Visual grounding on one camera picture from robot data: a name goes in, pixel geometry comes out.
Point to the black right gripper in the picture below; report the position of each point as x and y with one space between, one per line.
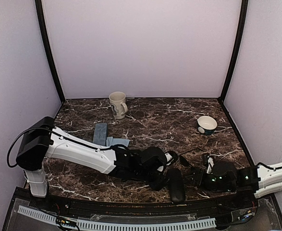
199 174

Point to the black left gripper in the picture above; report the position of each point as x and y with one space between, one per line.
157 185

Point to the black hard glasses case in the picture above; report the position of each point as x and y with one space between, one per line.
176 185

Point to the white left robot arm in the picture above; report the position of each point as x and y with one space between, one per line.
44 139

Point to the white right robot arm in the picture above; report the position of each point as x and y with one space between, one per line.
260 179

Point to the white and green bowl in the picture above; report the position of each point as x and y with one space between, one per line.
206 125

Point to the blue textured glasses case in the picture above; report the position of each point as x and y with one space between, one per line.
100 134

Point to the cream ceramic mug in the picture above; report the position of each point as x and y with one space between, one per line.
118 104

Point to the black frame sunglasses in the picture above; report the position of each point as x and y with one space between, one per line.
184 161

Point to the white slotted cable duct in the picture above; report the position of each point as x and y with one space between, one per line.
82 224

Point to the right black frame post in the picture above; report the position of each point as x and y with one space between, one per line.
236 48

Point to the black frame post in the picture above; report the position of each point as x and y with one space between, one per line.
47 48
236 48

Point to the left black frame post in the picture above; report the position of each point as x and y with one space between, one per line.
47 48

